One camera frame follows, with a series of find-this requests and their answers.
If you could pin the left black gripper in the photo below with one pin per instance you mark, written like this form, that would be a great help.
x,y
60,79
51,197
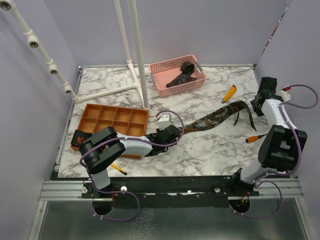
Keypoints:
x,y
158,131

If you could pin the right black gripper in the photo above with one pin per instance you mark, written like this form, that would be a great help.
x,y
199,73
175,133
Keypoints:
x,y
258,112

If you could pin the brown grey floral tie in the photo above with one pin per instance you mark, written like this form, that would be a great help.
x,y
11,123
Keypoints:
x,y
218,116

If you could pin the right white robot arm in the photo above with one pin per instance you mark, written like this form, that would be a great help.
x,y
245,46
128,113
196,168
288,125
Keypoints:
x,y
281,151

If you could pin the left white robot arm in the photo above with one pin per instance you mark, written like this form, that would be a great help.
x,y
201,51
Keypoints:
x,y
101,149

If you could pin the wooden compartment tray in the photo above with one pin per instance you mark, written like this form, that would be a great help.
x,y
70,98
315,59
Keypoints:
x,y
124,120

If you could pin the pink perforated plastic basket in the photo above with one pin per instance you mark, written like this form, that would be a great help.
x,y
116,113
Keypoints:
x,y
164,72

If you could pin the dark blue-flowered tie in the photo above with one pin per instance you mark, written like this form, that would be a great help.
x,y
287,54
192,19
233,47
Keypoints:
x,y
187,69

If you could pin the black orange-flower rolled tie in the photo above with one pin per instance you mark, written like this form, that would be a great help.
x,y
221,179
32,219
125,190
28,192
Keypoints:
x,y
78,137

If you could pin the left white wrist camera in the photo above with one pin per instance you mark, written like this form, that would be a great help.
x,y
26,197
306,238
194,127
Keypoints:
x,y
164,120

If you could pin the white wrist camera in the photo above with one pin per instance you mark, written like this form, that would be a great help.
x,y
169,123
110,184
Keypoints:
x,y
284,94
164,120

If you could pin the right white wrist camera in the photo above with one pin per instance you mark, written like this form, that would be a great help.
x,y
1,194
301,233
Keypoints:
x,y
284,94

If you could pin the yellow handled utility knife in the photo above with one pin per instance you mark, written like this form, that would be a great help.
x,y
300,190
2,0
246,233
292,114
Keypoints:
x,y
229,94

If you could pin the orange handled screwdriver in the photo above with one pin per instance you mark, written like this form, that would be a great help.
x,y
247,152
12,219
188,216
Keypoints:
x,y
254,138

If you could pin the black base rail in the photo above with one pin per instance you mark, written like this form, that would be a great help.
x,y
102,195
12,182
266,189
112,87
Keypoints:
x,y
170,192

